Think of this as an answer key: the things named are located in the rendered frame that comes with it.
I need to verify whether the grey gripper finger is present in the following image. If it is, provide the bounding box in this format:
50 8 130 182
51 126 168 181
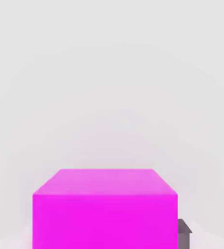
177 218 208 249

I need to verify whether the small magenta cube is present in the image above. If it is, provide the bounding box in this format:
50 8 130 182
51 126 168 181
32 168 179 249

